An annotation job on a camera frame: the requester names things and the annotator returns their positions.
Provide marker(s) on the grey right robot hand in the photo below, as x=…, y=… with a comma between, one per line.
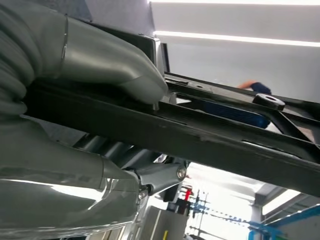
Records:
x=50, y=185

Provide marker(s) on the small red object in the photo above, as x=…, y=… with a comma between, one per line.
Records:
x=188, y=194

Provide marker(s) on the person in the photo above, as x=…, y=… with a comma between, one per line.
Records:
x=235, y=114

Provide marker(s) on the ceiling light strip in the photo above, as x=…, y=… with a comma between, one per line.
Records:
x=237, y=38
x=225, y=2

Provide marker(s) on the blue crate rack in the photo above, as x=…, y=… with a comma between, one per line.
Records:
x=287, y=218

